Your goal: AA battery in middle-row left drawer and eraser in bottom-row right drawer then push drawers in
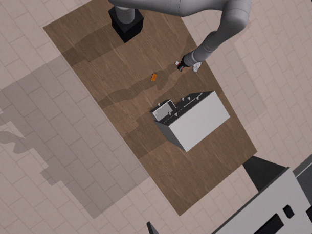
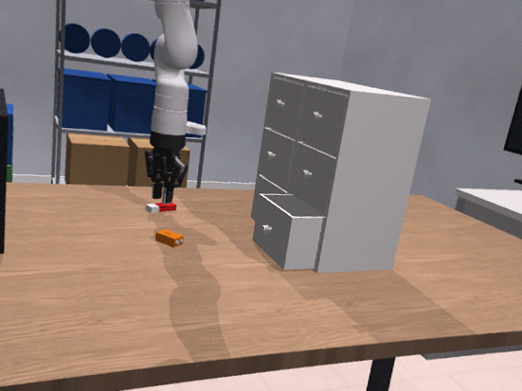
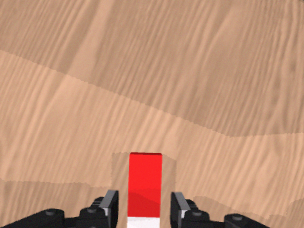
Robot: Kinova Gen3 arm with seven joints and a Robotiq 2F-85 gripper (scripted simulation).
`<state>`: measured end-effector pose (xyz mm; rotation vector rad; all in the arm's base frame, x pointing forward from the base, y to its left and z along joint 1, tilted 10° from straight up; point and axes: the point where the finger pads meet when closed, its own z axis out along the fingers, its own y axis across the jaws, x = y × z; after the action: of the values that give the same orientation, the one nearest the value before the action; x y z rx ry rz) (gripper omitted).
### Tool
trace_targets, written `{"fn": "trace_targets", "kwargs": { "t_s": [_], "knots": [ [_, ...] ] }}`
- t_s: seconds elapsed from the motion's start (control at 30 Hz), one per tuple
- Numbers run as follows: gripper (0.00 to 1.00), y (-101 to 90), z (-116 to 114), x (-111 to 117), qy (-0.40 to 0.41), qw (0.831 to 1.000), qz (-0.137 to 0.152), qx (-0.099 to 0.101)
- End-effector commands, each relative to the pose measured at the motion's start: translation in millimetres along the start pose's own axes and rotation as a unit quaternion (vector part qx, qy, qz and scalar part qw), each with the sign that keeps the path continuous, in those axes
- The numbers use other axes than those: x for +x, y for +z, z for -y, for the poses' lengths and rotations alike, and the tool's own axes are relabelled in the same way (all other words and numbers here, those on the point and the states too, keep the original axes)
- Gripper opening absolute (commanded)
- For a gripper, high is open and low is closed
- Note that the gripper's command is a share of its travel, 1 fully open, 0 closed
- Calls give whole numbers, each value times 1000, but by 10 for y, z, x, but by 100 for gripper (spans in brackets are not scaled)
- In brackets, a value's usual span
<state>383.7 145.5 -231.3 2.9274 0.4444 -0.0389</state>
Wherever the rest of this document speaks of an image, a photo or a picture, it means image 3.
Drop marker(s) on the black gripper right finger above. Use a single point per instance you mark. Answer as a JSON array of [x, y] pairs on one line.
[[180, 212]]

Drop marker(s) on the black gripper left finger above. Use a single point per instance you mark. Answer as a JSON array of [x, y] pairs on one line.
[[55, 218]]

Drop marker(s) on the red and white eraser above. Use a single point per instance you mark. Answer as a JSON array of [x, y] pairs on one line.
[[144, 190]]

